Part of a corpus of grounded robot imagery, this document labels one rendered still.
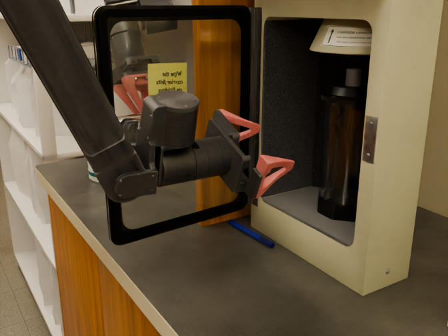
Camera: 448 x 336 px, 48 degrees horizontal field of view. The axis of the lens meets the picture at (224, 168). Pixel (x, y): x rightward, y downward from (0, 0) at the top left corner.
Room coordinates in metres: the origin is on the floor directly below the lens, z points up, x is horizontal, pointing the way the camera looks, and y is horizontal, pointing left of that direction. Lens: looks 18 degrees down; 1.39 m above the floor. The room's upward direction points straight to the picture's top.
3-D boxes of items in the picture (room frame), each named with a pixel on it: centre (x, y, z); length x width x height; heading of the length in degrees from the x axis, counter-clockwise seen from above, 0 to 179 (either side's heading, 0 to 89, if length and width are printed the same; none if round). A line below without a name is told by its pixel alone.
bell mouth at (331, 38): (0.88, -0.24, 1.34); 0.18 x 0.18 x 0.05
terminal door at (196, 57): (0.87, 0.07, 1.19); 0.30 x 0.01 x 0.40; 127
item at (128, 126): (0.80, 0.15, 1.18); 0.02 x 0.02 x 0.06; 37
